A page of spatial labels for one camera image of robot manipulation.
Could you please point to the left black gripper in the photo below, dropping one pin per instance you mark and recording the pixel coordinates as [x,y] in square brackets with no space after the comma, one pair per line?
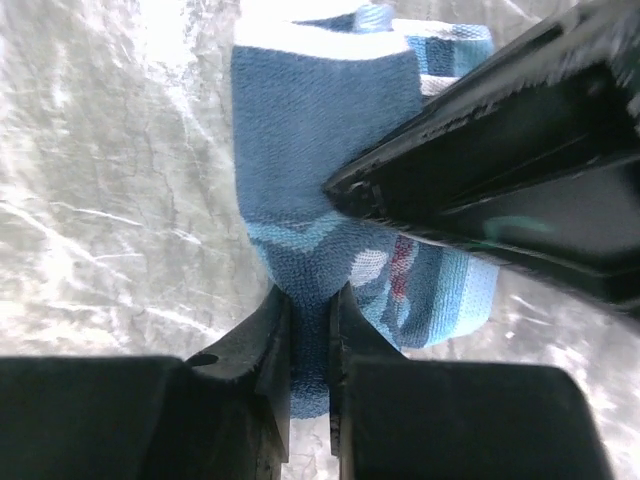
[530,161]

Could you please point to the blue towel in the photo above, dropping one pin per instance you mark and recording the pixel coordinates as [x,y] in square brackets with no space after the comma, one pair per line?
[308,95]

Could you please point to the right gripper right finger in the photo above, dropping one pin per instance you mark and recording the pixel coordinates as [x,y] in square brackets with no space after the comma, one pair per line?
[350,333]

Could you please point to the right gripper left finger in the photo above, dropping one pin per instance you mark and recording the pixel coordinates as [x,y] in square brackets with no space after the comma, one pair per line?
[250,370]

